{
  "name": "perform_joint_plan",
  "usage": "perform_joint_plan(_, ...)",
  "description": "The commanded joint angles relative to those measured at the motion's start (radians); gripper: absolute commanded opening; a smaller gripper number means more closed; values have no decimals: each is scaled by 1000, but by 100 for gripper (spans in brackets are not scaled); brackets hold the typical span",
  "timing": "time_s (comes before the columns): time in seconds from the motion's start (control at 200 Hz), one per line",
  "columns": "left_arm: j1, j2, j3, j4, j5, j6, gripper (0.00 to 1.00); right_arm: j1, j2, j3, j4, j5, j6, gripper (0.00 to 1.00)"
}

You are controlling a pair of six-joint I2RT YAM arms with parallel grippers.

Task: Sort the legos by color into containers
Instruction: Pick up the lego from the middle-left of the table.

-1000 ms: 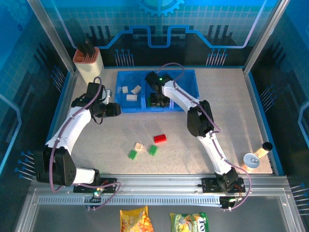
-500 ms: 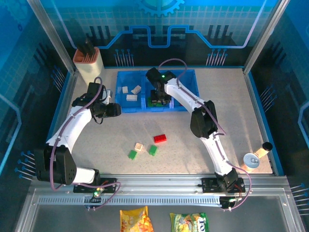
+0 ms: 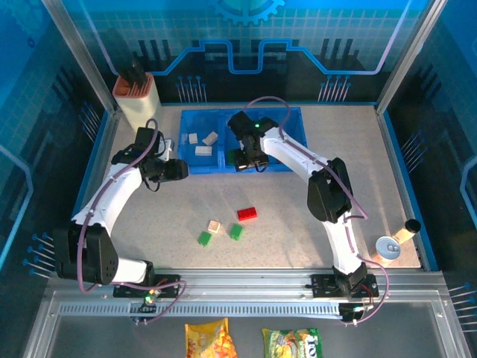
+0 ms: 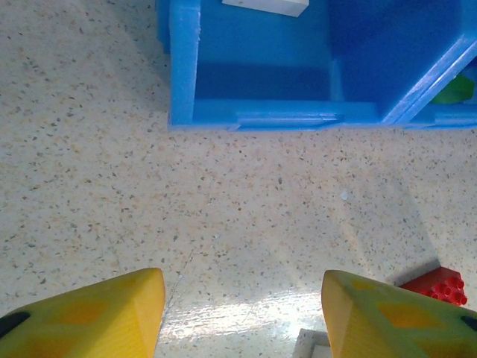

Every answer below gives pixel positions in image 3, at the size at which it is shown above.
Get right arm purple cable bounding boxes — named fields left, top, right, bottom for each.
left=241, top=95, right=391, bottom=327

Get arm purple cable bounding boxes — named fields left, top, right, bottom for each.
left=76, top=118, right=187, bottom=325
left=241, top=95, right=391, bottom=327

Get silver tin can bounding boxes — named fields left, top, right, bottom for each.
left=372, top=235, right=402, bottom=266

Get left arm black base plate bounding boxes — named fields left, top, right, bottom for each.
left=113, top=274, right=182, bottom=299

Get yellow snack bag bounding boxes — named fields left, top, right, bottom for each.
left=185, top=317, right=239, bottom=358

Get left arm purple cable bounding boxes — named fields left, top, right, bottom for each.
left=76, top=118, right=187, bottom=325

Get grey slotted cable duct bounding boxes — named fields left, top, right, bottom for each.
left=57, top=301, right=342, bottom=318

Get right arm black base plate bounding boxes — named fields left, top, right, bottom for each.
left=311, top=274, right=379, bottom=299

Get white knife block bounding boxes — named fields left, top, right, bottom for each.
left=112, top=72, right=162, bottom=134

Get green snack bag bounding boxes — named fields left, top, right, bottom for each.
left=262, top=327, right=323, bottom=358

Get aluminium frame post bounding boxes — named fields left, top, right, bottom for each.
left=40, top=0, right=122, bottom=113
left=374, top=0, right=448, bottom=115

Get aluminium frame rail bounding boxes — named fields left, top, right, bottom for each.
left=44, top=268, right=448, bottom=324

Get spice bottle with black cap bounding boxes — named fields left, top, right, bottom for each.
left=391, top=219, right=422, bottom=245

